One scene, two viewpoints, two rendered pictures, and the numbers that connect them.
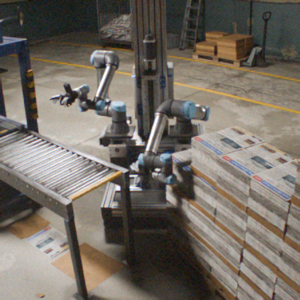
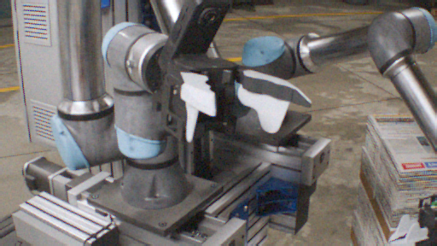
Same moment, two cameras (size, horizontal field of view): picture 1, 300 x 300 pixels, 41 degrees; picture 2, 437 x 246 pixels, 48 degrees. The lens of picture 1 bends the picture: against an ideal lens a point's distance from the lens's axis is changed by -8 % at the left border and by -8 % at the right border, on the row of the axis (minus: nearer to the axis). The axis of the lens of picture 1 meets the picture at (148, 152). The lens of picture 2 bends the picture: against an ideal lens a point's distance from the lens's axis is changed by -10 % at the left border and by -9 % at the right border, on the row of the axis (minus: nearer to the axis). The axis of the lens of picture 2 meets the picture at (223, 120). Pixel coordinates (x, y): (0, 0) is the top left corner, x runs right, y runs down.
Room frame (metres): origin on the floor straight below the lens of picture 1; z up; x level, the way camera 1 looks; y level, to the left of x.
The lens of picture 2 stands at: (2.47, 1.06, 1.42)
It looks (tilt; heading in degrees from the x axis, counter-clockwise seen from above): 23 degrees down; 297
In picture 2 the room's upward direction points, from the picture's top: straight up
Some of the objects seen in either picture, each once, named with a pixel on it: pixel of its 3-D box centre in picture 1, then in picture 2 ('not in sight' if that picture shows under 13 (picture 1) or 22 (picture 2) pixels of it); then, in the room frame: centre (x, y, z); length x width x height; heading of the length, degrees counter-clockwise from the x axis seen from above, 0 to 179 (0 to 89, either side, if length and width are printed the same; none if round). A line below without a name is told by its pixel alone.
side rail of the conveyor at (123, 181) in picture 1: (64, 153); not in sight; (2.88, 0.64, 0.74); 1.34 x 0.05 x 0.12; 48
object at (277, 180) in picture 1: (292, 178); not in sight; (1.78, -0.74, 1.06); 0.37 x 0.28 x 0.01; 119
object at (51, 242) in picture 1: (50, 241); not in sight; (2.71, 0.85, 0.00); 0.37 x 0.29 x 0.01; 48
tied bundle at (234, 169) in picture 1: (256, 175); not in sight; (2.03, -0.61, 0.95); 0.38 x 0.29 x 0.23; 118
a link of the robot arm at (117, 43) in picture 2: (82, 90); (136, 54); (2.91, 0.47, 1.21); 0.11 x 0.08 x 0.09; 150
